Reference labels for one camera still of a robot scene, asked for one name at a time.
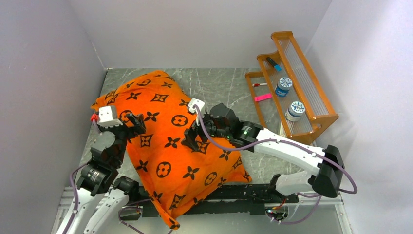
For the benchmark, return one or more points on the white box under rack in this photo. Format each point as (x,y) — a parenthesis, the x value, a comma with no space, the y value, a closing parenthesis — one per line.
(282,131)

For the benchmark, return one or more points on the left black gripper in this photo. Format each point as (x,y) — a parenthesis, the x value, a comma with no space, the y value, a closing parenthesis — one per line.
(137,121)

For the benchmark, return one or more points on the blue white round jar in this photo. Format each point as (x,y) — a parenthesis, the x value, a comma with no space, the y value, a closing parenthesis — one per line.
(283,87)

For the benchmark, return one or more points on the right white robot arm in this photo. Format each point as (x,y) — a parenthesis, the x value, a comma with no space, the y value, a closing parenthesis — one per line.
(322,169)

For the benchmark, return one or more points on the orange wooden rack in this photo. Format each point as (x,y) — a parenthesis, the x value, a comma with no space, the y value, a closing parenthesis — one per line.
(319,112)

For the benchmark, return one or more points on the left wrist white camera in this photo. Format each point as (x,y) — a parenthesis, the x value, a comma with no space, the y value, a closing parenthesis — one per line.
(107,117)

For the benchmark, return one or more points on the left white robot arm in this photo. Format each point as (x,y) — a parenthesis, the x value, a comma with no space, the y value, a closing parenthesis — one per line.
(99,194)

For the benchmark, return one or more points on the black marker blue cap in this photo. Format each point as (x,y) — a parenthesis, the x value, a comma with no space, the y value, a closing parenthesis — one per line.
(273,64)

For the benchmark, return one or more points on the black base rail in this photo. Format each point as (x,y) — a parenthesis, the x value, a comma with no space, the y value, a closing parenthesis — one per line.
(254,199)

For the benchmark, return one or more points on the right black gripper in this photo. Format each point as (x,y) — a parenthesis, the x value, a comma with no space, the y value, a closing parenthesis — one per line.
(191,134)

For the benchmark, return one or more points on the red white pen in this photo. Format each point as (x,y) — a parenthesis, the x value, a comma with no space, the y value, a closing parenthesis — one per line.
(258,84)

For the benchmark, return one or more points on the orange patterned pillowcase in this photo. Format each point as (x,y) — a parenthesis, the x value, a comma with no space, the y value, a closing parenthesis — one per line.
(176,177)

